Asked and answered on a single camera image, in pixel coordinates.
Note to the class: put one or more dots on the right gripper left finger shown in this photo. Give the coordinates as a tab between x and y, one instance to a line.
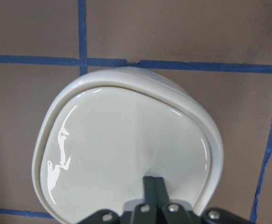
146	212

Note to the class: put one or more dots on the white lidded trash can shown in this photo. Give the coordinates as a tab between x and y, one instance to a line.
108	129

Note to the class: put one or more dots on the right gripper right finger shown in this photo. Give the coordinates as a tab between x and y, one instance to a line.
168	212

